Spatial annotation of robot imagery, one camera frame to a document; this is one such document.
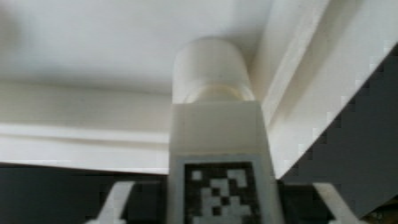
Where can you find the white square tabletop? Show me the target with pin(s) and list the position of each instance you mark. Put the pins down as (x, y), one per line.
(87, 52)

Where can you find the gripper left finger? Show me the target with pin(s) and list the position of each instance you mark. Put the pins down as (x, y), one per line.
(110, 212)

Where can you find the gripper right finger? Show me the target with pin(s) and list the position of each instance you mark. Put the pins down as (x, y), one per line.
(329, 192)

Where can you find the white leg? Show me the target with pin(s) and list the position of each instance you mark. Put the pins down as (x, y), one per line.
(222, 190)

